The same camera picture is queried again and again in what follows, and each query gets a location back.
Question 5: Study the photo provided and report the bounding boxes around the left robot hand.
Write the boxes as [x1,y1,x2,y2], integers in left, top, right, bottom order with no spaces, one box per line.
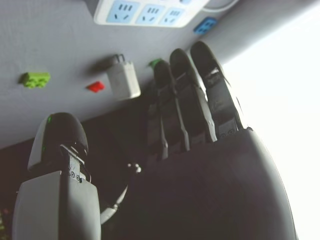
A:
[11,40,301,240]

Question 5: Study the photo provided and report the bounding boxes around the white charger adapter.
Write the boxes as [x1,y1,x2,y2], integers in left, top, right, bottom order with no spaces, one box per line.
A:
[106,53,141,101]

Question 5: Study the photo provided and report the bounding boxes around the white power strip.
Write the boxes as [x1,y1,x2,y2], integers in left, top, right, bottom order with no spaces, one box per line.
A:
[93,0,211,28]

